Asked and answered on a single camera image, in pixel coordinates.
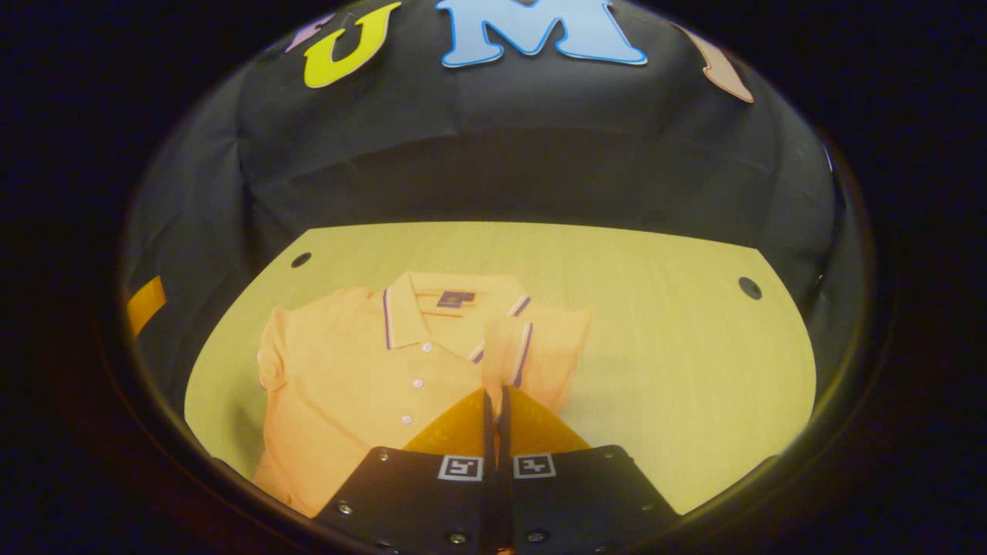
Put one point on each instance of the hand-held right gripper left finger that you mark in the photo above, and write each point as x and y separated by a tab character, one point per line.
432	501

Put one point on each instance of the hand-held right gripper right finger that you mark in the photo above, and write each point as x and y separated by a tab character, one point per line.
570	501

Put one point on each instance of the orange T-shirt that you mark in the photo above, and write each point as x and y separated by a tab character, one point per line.
347	385

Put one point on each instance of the black backdrop cloth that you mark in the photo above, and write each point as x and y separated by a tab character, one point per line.
501	154

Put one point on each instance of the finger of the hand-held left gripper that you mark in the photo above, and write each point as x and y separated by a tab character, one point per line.
146	307

